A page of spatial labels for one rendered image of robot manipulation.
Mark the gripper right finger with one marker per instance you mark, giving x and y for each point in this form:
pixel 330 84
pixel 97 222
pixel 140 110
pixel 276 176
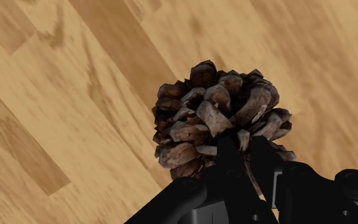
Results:
pixel 309 189

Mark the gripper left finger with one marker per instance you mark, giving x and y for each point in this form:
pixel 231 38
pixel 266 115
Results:
pixel 228 173

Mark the brown pine cone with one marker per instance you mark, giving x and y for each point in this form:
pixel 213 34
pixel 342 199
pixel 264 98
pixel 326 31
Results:
pixel 209 121

